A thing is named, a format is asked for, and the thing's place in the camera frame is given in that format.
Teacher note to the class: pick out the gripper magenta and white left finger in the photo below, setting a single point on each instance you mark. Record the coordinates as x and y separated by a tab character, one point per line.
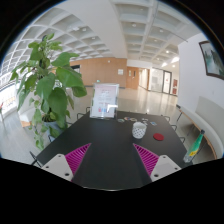
65	166

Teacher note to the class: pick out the framed wall painting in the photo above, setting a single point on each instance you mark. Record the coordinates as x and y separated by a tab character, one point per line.
213	64

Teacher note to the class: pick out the red round coaster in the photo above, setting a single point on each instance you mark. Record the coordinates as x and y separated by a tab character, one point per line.
158	137

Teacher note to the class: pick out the blue square coaster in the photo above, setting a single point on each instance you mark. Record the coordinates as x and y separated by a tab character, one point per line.
153	123

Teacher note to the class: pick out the acrylic sign stand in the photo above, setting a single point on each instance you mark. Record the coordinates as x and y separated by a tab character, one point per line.
104	101

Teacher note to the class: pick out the white patterned cup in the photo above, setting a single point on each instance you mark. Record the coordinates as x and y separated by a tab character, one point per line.
138	130

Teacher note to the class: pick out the white bench sofa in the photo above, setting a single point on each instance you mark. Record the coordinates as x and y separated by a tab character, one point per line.
208	116

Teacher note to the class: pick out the round coaster on table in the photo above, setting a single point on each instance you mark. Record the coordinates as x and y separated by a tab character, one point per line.
121	120

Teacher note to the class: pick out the large green potted plant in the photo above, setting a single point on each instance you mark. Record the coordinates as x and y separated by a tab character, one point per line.
48	81

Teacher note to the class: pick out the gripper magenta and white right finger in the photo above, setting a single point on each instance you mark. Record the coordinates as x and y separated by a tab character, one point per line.
156	166

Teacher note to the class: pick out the green plastic water bottle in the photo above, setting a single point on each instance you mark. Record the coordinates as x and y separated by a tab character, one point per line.
192	151

